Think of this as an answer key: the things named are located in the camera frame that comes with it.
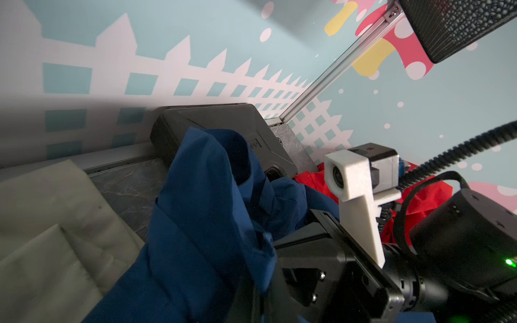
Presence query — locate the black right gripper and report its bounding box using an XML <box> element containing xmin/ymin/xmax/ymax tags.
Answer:
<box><xmin>238</xmin><ymin>209</ymin><xmax>405</xmax><ymax>322</ymax></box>

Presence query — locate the navy blue jacket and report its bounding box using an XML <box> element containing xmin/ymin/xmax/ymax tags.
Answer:
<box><xmin>86</xmin><ymin>128</ymin><xmax>339</xmax><ymax>322</ymax></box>

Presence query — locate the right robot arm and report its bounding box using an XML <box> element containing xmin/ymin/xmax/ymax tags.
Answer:
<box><xmin>227</xmin><ymin>189</ymin><xmax>516</xmax><ymax>322</ymax></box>

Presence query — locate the red jacket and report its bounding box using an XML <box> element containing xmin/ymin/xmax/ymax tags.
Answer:
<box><xmin>294</xmin><ymin>164</ymin><xmax>453</xmax><ymax>246</ymax></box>

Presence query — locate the cream beige jacket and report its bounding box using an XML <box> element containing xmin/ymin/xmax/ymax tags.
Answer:
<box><xmin>1</xmin><ymin>160</ymin><xmax>144</xmax><ymax>322</ymax></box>

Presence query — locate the black flat case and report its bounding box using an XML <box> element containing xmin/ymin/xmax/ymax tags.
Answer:
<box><xmin>150</xmin><ymin>103</ymin><xmax>298</xmax><ymax>180</ymax></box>

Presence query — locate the right black corrugated cable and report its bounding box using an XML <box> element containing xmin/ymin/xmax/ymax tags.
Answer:
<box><xmin>393</xmin><ymin>120</ymin><xmax>517</xmax><ymax>243</ymax></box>

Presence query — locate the black wire mesh basket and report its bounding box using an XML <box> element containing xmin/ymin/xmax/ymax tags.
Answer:
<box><xmin>400</xmin><ymin>0</ymin><xmax>516</xmax><ymax>64</ymax></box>

